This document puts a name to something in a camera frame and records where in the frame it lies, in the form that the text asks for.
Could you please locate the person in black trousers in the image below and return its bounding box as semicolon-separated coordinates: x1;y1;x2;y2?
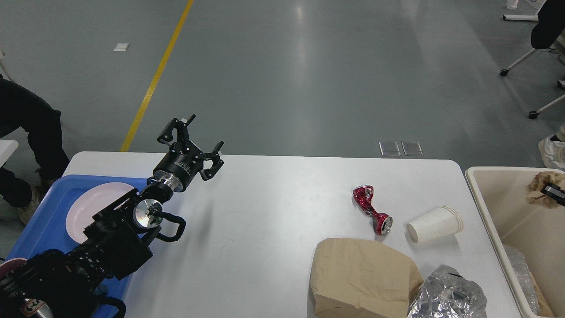
0;78;69;225

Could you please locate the blue plastic tray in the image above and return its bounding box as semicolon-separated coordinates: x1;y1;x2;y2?
0;175;151;318

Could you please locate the pink plastic plate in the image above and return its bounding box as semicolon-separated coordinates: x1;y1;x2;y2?
65;182;134;244

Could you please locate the beige plastic bin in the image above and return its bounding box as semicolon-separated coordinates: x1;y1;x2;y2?
465;167;565;318

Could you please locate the brown paper bag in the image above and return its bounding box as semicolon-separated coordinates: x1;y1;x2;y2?
309;238;424;318

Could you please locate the clear floor plate left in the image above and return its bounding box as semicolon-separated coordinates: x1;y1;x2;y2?
379;142;401;157

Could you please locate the brown paper in bin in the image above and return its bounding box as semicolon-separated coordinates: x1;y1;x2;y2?
529;272;555;318

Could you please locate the white crumpled tissue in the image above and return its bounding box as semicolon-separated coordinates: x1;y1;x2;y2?
406;205;464;243

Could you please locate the person in beige trousers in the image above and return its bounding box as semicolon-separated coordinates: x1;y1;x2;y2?
538;124;565;171

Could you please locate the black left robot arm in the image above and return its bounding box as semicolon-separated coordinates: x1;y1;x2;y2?
1;115;224;318

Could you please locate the clear floor plate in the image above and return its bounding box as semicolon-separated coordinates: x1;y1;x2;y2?
379;142;401;157
402;142;424;156

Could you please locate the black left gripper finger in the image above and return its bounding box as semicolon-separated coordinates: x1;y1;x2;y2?
199;141;224;181
157;114;196;153

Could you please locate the crushed red can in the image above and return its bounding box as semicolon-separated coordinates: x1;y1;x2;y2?
352;185;393;237

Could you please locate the brown paper ball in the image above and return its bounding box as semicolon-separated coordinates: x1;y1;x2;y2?
525;171;565;209

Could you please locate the pink mug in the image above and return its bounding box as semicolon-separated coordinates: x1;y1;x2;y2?
0;257;27;278

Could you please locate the foil ball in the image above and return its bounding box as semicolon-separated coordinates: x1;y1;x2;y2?
407;265;487;318

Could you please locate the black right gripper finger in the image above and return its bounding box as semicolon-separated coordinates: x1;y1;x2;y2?
541;183;565;206

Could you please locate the clear floor plate right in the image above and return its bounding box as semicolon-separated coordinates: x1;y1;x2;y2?
402;142;424;156

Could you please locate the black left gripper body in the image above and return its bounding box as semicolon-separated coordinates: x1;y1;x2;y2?
147;149;206;193

